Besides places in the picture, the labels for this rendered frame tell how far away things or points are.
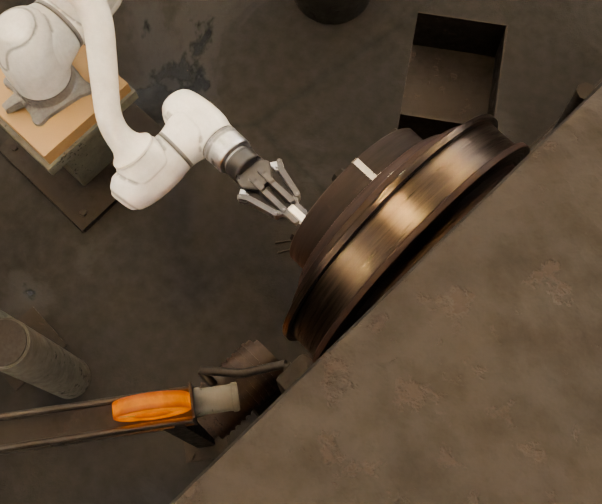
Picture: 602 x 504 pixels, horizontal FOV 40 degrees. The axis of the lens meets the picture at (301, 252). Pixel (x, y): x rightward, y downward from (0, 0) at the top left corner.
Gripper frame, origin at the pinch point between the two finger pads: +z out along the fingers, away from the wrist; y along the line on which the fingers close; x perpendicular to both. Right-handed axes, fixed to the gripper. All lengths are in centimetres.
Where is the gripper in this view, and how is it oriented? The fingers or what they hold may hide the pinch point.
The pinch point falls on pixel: (302, 219)
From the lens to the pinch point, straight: 171.6
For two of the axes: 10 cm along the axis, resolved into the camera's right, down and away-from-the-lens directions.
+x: -0.9, -3.6, -9.3
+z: 6.9, 6.5, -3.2
